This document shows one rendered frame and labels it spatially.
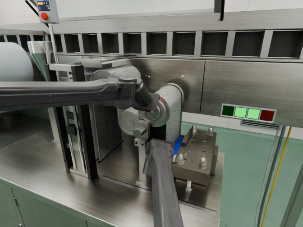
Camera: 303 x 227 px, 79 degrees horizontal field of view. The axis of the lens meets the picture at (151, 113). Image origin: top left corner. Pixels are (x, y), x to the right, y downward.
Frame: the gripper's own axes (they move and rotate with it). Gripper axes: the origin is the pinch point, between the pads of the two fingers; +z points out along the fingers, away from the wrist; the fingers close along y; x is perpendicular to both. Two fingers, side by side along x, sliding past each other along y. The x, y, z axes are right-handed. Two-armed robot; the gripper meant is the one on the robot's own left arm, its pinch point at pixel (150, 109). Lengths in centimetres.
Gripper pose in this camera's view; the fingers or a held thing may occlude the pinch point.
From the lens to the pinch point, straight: 73.7
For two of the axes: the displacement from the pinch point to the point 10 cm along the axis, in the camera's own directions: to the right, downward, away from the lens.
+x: 2.9, -9.1, 3.0
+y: 9.2, 1.8, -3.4
